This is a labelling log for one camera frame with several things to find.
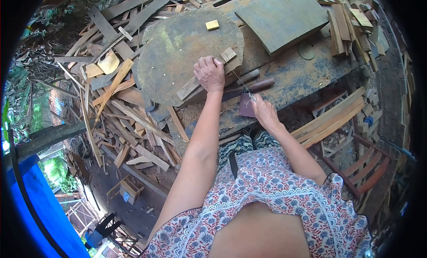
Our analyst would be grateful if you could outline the person's right hand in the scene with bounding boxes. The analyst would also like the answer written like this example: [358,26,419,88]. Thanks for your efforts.
[250,93,281,132]

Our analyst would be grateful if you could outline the person's body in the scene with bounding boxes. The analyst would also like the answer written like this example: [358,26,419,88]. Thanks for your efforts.
[138,146,372,258]

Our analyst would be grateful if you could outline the wooden strip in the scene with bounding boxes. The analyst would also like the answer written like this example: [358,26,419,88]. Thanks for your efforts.
[176,47,238,101]

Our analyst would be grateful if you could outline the small wooden stool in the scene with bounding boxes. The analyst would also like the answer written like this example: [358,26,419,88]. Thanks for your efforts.
[106,175,145,206]

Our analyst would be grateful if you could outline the dark log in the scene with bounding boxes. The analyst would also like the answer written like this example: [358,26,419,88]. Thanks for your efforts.
[14,122,88,160]

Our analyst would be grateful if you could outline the person's left hand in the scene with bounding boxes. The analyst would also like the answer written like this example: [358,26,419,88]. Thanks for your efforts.
[194,55,226,93]

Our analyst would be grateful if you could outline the bundle of curved wooden slats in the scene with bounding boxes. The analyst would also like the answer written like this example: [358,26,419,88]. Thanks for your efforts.
[290,87,366,150]

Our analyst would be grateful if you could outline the pile of wood scraps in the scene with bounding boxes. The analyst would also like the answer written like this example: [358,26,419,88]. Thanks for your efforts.
[53,0,191,172]

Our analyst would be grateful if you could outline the grey round tool handle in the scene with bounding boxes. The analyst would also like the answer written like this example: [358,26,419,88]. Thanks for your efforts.
[235,69,261,86]

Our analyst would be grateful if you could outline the dark red sandpaper sheet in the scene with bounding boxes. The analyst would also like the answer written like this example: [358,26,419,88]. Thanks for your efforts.
[238,93,258,119]

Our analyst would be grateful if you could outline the thin metal saw blade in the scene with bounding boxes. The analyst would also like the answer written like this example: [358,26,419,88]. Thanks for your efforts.
[211,45,257,101]

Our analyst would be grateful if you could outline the stack of short wood boards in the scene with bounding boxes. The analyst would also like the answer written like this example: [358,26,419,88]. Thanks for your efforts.
[325,1,391,72]

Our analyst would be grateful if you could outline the knife with brown wooden handle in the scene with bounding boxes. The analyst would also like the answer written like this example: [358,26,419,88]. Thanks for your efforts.
[222,77,276,102]

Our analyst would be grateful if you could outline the red wooden slatted chair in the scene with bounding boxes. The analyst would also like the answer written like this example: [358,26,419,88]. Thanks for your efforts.
[308,129,393,200]

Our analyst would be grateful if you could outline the round wooden chopping block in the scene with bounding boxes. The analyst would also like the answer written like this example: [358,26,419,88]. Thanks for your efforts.
[136,7,246,107]

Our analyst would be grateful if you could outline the blue tarp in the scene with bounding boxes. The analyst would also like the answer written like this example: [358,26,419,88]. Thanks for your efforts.
[7,154,91,258]

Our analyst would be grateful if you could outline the person's legs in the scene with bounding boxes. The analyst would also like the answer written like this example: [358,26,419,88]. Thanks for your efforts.
[218,129,282,168]

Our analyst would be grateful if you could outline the flat grey round disc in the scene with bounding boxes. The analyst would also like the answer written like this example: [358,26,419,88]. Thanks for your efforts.
[298,42,316,60]

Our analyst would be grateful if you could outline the large grey curved slab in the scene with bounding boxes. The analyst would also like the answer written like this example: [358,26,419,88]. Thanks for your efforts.
[234,0,330,57]

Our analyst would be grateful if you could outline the person's left fingers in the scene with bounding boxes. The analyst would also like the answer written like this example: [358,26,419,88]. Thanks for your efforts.
[194,55,225,70]

